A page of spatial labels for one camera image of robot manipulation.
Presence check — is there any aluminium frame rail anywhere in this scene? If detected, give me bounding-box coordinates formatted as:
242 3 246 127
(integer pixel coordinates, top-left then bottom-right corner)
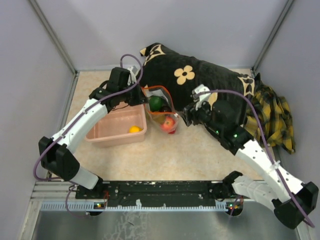
31 181 245 214

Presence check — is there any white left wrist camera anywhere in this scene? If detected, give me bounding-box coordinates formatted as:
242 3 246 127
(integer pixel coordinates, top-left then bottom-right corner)
127 65 138 86

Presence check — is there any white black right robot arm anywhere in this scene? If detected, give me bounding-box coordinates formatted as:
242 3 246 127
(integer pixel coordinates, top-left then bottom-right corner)
183 100 319 229

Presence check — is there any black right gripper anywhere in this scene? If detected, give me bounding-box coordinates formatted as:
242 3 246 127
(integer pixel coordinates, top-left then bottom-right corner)
178 97 222 134

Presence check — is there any black floral pillow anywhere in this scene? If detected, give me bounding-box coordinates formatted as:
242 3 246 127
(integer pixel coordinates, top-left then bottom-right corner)
138 42 257 121

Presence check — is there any red yellow toy apple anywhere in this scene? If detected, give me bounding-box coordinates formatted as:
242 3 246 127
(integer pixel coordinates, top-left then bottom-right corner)
160 116 176 133

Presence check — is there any pink plastic basket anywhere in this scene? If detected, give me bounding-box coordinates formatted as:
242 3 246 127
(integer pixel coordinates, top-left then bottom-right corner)
84 102 148 148

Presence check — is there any green toy lime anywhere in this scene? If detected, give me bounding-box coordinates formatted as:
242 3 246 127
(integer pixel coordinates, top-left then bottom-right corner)
149 95 163 112

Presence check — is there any yellow plaid shirt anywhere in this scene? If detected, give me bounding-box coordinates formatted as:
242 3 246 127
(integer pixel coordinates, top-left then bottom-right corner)
244 73 296 154

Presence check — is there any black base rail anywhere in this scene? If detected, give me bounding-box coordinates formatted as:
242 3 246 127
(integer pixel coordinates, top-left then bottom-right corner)
74 180 253 208

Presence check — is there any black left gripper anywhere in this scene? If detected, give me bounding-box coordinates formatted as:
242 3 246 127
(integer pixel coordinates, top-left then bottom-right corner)
119 79 150 107

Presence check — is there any yellow toy lemon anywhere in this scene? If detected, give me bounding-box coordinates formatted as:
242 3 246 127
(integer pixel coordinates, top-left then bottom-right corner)
129 125 143 133

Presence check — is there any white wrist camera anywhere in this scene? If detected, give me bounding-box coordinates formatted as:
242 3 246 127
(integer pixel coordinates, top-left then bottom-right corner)
191 84 211 111
127 65 138 86

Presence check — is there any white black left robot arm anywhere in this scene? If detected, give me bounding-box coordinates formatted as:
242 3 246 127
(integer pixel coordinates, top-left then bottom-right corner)
38 67 147 199

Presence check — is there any brown toy kiwi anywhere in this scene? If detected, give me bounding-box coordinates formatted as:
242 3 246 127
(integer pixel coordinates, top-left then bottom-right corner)
151 114 166 125

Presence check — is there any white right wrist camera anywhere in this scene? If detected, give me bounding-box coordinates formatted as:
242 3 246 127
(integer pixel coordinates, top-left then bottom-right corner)
191 84 211 111

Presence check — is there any dark purple toy fruit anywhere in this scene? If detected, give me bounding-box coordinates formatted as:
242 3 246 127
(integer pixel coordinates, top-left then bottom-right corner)
159 105 172 113

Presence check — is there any clear zip bag red zipper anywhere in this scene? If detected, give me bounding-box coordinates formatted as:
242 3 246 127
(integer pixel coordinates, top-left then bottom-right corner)
142 85 180 135

